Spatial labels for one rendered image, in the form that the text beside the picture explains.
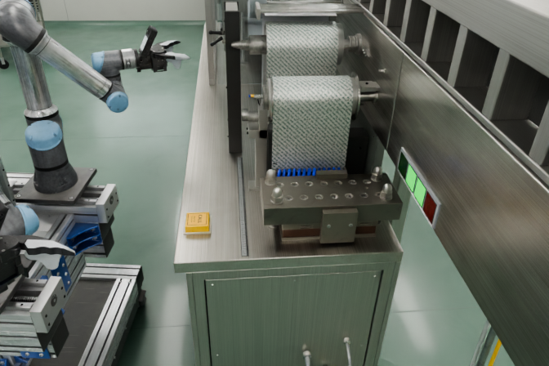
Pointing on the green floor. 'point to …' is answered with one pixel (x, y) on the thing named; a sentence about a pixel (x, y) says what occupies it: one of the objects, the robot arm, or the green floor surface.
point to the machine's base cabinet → (291, 314)
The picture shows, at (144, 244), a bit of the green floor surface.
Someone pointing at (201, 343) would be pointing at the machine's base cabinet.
